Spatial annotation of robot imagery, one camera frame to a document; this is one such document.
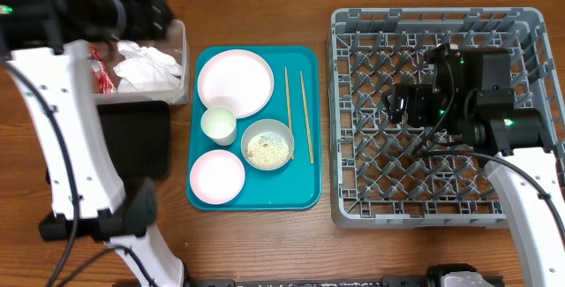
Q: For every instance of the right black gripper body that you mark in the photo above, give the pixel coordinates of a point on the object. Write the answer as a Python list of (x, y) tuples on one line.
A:
[(425, 111)]

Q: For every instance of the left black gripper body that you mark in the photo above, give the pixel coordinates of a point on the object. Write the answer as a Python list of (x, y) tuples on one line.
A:
[(141, 15)]

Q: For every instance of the white napkin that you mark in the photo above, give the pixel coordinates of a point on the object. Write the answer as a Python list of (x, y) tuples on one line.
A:
[(146, 69)]

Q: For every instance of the red sauce packet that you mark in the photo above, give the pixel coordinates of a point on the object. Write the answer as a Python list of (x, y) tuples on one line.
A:
[(104, 82)]

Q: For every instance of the white cup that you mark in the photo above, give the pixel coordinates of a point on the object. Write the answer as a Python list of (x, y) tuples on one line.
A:
[(220, 125)]

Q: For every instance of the grey bowl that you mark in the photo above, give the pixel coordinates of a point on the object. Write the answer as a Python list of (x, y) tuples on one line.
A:
[(270, 126)]

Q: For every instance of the cooked rice pile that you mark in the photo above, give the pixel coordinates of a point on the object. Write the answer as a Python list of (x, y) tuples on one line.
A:
[(267, 152)]

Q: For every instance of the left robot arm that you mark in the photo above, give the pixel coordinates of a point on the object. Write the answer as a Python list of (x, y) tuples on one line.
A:
[(45, 47)]

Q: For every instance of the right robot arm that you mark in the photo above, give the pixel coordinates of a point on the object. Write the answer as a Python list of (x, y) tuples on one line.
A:
[(469, 108)]

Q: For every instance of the clear plastic waste bin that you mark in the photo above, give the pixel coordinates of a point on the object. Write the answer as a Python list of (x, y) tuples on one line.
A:
[(175, 44)]

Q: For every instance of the grey dishwasher rack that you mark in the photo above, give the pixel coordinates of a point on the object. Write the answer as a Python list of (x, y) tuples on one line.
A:
[(376, 180)]

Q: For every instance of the large white plate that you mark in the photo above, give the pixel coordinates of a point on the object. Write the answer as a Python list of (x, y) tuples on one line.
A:
[(237, 79)]

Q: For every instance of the black plastic tray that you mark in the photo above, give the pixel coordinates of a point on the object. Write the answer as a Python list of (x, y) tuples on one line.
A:
[(137, 136)]

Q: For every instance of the right wooden chopstick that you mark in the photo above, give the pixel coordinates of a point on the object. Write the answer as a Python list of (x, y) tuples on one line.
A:
[(307, 120)]

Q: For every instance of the wooden chopstick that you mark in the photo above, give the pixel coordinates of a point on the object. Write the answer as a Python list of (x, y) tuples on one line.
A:
[(307, 120), (288, 102)]

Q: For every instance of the left wooden chopstick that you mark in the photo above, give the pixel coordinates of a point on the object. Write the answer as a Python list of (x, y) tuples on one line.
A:
[(288, 102)]

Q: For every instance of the teal serving tray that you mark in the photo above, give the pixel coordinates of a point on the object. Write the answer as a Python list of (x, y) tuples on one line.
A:
[(296, 185)]

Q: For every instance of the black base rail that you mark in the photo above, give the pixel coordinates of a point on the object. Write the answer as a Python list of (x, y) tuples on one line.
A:
[(430, 278)]

